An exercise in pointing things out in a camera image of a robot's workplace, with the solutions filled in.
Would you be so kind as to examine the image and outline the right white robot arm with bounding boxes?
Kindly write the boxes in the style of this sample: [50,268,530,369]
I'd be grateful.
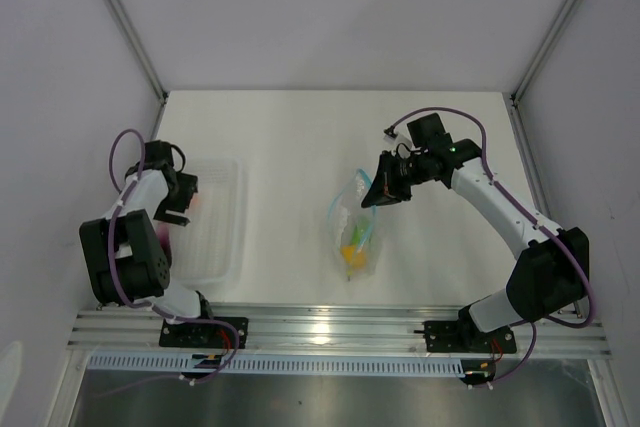
[361,107,596,351]

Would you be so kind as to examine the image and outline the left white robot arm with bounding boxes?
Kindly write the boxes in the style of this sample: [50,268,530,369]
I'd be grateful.
[79,140,217,347]

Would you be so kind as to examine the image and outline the green toy vegetable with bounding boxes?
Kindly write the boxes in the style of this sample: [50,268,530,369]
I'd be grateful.
[350,216,372,246]

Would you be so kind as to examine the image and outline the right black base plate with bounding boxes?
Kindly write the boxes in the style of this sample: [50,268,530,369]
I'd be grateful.
[414,320,517,354]

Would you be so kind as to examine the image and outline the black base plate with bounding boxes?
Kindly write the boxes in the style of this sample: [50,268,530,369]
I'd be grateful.
[414,320,517,354]
[159,321,235,350]

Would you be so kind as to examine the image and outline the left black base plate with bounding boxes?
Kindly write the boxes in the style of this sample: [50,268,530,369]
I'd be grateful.
[159,321,235,350]

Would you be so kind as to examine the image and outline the white perforated plastic basket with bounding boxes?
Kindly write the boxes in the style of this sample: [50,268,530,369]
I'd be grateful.
[154,157,246,289]

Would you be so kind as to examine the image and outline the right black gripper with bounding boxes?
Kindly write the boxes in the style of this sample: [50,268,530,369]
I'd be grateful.
[361,151,429,210]

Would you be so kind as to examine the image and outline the clear zip top bag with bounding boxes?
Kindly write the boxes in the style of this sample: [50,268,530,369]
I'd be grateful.
[326,169,382,281]

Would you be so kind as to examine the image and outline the right aluminium frame post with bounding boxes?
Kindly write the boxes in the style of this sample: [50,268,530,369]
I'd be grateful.
[509,0,614,101]

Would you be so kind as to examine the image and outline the purple toy eggplant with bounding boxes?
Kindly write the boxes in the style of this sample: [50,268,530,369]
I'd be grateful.
[156,225,172,260]

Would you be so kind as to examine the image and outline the aluminium mounting rail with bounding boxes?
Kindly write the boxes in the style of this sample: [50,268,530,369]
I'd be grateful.
[67,303,612,360]

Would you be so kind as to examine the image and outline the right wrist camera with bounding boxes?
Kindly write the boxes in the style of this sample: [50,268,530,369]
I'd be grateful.
[383,126,412,147]

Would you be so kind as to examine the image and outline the yellow toy lemon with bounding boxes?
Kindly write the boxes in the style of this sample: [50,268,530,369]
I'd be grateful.
[340,244,368,270]

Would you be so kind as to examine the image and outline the white slotted cable duct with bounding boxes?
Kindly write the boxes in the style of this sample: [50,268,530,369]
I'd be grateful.
[87,351,465,378]

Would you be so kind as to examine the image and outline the aluminium frame post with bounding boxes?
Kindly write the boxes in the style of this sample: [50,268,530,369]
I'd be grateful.
[77,0,169,101]
[509,0,614,101]

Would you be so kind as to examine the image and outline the left aluminium frame post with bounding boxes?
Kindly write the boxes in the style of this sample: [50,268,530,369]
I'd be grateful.
[77,0,169,101]

